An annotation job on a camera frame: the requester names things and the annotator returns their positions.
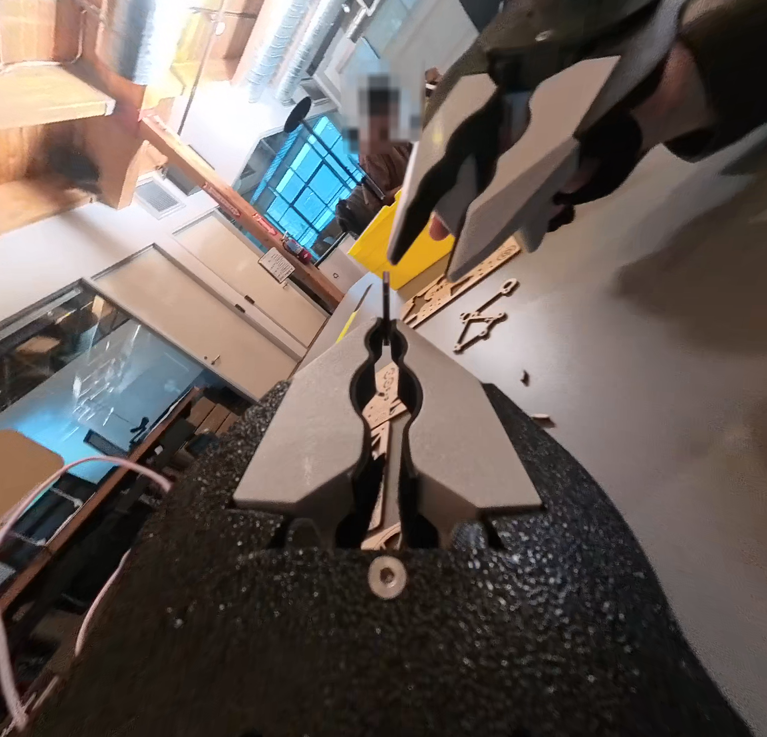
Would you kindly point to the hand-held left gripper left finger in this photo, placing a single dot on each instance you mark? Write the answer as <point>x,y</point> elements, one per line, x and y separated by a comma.
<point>299,449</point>

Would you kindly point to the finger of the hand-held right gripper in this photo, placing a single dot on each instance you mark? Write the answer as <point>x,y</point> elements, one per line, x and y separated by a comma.
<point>539,162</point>
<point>431,150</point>

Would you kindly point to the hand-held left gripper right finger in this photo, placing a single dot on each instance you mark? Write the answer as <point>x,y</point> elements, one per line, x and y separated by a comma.
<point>473,449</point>

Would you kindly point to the small slotted wooden part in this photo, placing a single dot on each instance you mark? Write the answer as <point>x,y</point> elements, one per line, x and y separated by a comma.
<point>387,306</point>

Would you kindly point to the person's right forearm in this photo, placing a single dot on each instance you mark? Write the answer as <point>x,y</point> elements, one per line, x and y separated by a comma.
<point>737,60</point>

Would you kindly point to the person's right hand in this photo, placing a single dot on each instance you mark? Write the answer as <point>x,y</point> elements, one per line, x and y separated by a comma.
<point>689,102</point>

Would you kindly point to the wooden sheet with curved cutouts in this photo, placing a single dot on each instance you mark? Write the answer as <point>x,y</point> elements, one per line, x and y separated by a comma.
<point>383,401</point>

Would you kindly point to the yellow plastic bin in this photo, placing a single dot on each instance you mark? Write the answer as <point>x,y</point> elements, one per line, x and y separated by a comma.
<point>371,246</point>

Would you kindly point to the wooden linkage part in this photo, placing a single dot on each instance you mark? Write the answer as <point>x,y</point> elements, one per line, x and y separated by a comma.
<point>484,316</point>

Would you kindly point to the large paned window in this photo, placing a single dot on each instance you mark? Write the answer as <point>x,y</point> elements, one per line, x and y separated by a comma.
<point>299,180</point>

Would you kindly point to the black floor lamp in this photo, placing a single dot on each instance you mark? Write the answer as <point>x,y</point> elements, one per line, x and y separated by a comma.
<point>298,114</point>

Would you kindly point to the wooden sheet with round holes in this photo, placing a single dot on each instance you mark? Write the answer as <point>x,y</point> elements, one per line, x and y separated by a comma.
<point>431,306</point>

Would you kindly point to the red fire extinguisher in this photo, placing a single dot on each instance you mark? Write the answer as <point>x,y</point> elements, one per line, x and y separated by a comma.
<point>296,251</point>

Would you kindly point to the white notice paper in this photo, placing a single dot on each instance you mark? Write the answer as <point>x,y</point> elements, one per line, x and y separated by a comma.
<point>277,265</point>

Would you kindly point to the wooden pillar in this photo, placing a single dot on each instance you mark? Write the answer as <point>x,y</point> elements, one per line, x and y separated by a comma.
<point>210,192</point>

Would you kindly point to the silver ventilation duct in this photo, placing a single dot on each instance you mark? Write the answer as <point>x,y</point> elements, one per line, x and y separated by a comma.
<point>299,36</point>

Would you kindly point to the wall air vent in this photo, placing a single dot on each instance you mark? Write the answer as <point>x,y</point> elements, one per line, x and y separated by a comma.
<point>160,197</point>

